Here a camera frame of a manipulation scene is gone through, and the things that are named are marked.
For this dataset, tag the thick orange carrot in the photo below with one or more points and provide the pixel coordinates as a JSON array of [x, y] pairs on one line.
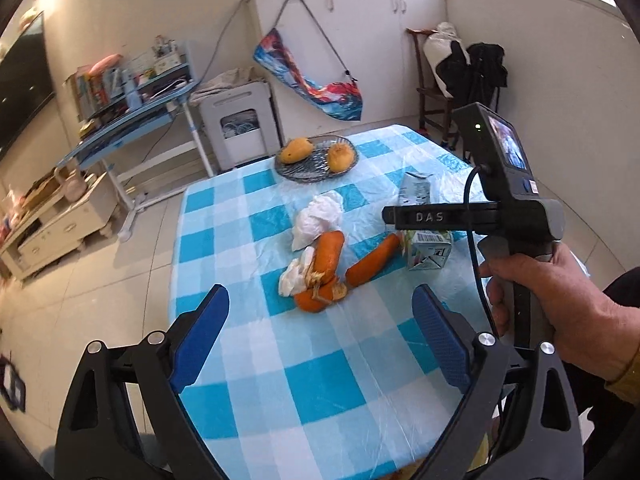
[[329, 255]]

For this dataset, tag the orange peel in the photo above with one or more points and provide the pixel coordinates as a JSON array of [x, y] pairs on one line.
[[312, 302]]

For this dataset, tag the pink plush toy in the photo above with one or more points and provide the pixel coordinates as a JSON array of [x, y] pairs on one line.
[[106, 64]]

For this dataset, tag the speckled yellow mango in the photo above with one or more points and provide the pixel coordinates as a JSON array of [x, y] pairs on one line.
[[341, 157]]

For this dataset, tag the row of books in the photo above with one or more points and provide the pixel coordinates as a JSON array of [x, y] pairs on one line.
[[95, 90]]

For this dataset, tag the white tissue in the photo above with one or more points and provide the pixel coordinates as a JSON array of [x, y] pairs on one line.
[[315, 220], [292, 280]]

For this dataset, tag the dark wooden chair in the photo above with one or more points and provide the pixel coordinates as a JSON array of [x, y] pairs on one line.
[[425, 95]]

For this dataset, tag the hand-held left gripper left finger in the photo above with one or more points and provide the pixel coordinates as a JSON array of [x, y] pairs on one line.
[[200, 340]]

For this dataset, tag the blue checked tablecloth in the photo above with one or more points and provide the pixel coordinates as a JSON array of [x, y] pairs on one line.
[[280, 360]]

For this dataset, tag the pink kettlebell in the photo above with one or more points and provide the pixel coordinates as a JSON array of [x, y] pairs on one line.
[[75, 190]]

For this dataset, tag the black folding chair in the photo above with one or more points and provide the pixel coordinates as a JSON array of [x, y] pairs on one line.
[[485, 70]]

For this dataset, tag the white step stool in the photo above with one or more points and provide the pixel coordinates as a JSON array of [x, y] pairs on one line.
[[235, 105]]

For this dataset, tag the dark ribbed glass plate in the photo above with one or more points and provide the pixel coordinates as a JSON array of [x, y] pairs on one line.
[[315, 167]]

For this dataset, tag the black flat television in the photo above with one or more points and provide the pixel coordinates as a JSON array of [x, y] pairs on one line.
[[20, 85]]

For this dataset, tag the white television cabinet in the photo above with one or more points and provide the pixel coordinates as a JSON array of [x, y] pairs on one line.
[[60, 230]]

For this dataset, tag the white sack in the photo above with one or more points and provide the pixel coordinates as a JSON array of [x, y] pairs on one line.
[[440, 45]]

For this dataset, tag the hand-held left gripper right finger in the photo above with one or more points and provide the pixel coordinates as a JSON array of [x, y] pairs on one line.
[[440, 340]]

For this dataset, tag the dark-spotted yellow mango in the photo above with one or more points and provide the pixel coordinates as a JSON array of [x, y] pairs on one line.
[[295, 152]]

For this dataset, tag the slim orange carrot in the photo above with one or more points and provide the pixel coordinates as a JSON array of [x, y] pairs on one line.
[[372, 262]]

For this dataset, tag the white cupboard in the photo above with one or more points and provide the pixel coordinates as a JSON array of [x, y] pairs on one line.
[[370, 35]]

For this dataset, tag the light blue milk carton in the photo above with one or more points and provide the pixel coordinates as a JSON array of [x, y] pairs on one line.
[[415, 190], [430, 255]]

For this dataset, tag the blue study desk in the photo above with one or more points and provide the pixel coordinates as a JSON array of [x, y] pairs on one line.
[[125, 125]]

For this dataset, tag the person's right hand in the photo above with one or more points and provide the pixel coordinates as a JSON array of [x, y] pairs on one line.
[[590, 325]]

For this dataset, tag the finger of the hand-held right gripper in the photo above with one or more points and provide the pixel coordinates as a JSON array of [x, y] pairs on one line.
[[425, 216]]

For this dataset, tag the beige crumpled cloth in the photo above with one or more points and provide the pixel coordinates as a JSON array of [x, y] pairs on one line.
[[225, 82]]

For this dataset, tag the person's right forearm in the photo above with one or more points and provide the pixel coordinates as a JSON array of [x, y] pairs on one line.
[[627, 382]]

